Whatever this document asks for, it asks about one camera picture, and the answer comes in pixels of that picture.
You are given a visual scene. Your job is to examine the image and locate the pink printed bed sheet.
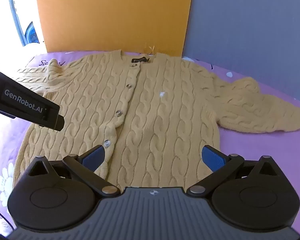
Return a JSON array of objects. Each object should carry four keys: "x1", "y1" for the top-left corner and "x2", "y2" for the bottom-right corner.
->
[{"x1": 0, "y1": 51, "x2": 300, "y2": 232}]

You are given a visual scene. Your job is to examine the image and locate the tan cable-knit cardigan sweater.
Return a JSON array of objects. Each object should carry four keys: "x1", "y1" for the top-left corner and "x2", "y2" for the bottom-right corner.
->
[{"x1": 12, "y1": 50, "x2": 300, "y2": 189}]

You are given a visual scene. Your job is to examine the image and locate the thin black cable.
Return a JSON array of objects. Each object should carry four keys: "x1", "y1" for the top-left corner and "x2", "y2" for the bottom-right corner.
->
[{"x1": 0, "y1": 200, "x2": 16, "y2": 231}]

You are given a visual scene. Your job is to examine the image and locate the orange board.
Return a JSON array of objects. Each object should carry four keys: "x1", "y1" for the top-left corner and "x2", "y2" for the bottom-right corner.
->
[{"x1": 34, "y1": 0, "x2": 195, "y2": 56}]

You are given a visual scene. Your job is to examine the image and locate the white and blue object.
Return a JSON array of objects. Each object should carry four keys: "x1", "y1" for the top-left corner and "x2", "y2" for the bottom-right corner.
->
[{"x1": 5, "y1": 0, "x2": 45, "y2": 49}]

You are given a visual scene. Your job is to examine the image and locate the grey panel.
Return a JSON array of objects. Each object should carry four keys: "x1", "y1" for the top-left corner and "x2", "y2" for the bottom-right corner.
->
[{"x1": 182, "y1": 0, "x2": 300, "y2": 102}]

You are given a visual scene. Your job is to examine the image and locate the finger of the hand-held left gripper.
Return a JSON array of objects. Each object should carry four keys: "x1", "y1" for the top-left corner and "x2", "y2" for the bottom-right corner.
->
[{"x1": 41, "y1": 109, "x2": 65, "y2": 131}]

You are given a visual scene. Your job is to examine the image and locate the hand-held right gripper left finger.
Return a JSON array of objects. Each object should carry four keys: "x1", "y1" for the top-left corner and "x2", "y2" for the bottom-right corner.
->
[{"x1": 22, "y1": 145, "x2": 121, "y2": 197}]

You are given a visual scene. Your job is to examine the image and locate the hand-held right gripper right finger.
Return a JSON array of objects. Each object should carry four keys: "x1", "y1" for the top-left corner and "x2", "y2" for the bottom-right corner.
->
[{"x1": 186, "y1": 145, "x2": 282, "y2": 195}]

